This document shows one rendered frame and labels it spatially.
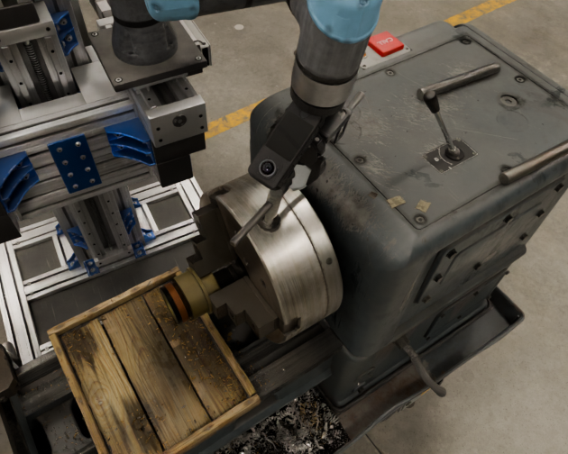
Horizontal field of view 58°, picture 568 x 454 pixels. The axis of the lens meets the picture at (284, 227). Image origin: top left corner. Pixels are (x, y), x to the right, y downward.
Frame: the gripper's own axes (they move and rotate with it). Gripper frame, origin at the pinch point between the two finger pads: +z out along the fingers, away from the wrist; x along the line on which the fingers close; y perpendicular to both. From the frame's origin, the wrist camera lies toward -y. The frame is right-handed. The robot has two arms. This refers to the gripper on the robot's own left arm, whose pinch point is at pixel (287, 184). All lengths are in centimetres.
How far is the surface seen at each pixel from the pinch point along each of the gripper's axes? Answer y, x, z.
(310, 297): -7.1, -12.8, 13.9
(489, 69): 52, -14, 4
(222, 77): 130, 115, 160
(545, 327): 90, -89, 123
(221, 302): -15.6, -0.7, 19.3
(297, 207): 1.5, -2.2, 6.8
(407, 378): 14, -43, 71
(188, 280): -16.4, 6.0, 18.5
